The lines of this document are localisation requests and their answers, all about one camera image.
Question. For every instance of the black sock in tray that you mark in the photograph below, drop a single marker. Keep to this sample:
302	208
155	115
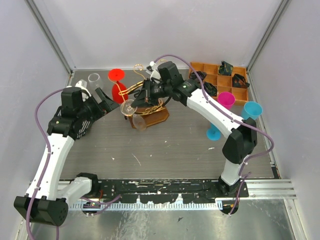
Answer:
202	75
210	89

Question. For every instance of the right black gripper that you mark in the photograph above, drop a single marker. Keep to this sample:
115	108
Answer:
148	83

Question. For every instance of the red wine glass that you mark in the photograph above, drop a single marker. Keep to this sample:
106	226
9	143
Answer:
115	76

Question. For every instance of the gold wire wine glass rack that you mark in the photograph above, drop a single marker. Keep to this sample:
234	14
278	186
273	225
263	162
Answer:
152	115

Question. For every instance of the clear wine glass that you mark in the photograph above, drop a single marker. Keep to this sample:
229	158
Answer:
128	110
95	81

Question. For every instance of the dark sock right tray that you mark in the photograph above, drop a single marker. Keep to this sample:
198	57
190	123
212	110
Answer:
239	81

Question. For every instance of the patterned dark sock in tray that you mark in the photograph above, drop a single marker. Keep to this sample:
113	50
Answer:
225	69

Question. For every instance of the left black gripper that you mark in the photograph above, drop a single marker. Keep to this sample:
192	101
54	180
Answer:
104	107

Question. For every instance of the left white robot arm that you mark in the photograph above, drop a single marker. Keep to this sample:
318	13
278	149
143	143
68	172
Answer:
43	202

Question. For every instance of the black mounting base plate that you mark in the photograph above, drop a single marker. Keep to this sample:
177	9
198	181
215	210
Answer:
160	191

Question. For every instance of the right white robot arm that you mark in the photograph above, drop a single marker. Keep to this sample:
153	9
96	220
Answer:
241	138

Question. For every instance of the pink wine glass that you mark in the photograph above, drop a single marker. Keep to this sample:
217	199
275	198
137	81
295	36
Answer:
226	99

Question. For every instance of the wooden compartment tray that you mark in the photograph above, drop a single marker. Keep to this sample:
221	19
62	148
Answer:
224	83

